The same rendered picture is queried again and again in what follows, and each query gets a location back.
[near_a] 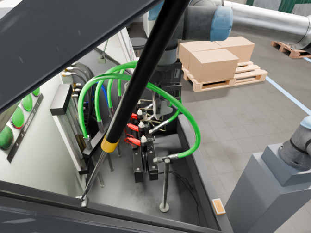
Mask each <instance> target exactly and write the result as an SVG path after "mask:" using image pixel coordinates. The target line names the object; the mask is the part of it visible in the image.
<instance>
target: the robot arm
mask: <svg viewBox="0 0 311 233"><path fill-rule="evenodd" d="M163 3H164V1H163V2H161V3H160V4H158V5H157V6H155V7H154V8H153V9H151V10H150V11H149V16H148V21H149V35H150V32H151V30H152V28H153V25H154V23H155V21H156V18H157V16H158V14H159V12H160V9H161V7H162V5H163ZM230 32H232V33H236V34H241V35H246V36H251V37H257V38H262V39H267V40H272V41H277V42H281V43H287V44H292V45H293V47H294V48H295V49H299V50H303V51H305V52H308V53H310V54H311V15H309V16H307V17H303V16H298V15H293V14H289V13H284V12H278V11H273V10H268V9H264V8H259V7H254V6H248V5H244V4H239V3H234V2H229V1H225V0H191V1H190V3H189V5H188V6H187V8H186V10H185V12H184V14H183V16H182V18H181V20H180V22H179V24H178V26H177V28H176V30H175V32H174V34H173V35H172V37H171V39H170V41H169V43H168V45H167V47H166V49H165V51H164V53H163V55H162V57H161V59H160V61H159V63H158V65H157V67H156V69H155V71H154V73H153V74H152V76H151V78H150V80H149V82H150V83H152V84H154V85H156V86H158V87H159V88H161V89H163V90H164V91H166V92H167V93H169V94H170V95H172V96H173V97H174V98H175V99H177V100H180V98H181V89H182V85H181V82H180V80H181V71H182V62H181V61H180V59H179V58H177V50H178V40H188V41H210V42H213V41H224V40H226V39H227V38H228V36H229V34H230ZM151 91H152V100H153V111H154V117H155V118H156V120H159V118H160V116H163V115H166V114H169V113H171V112H172V111H173V109H172V108H170V107H169V106H170V102H169V101H168V100H166V98H164V97H163V96H162V95H160V94H158V93H156V92H155V91H153V90H151ZM278 153H279V156H280V157H281V159H282V160H283V161H284V162H286V163H287V164H288V165H290V166H292V167H294V168H297V169H300V170H309V169H311V116H307V117H305V118H304V119H303V121H302V122H300V125H299V126H298V128H297V129H296V131H295V132H294V134H293V135H292V137H291V138H290V139H289V140H287V141H286V142H284V143H282V144H281V146H280V147H279V149H278Z"/></svg>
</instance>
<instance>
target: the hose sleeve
mask: <svg viewBox="0 0 311 233"><path fill-rule="evenodd" d="M178 154H179V153H175V154H172V155H167V156H162V157H159V158H158V159H157V161H158V162H159V163H161V162H163V160H162V158H165V157H170V158H171V160H175V159H180V158H179V157H178Z"/></svg>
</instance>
